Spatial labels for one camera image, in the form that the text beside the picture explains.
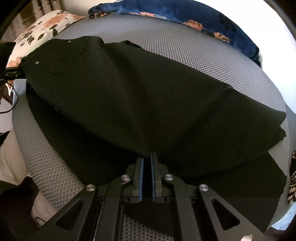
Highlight black pants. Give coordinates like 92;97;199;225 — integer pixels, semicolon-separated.
20;36;287;231

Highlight white floral pillow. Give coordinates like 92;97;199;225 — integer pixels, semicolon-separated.
6;9;86;96

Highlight black white zigzag cloth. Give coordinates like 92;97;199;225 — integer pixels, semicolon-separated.
287;151;296;203

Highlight blue floral blanket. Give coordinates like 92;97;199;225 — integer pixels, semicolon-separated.
87;0;261;67

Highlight black cable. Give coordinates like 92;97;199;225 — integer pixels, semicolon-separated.
0;82;19;114

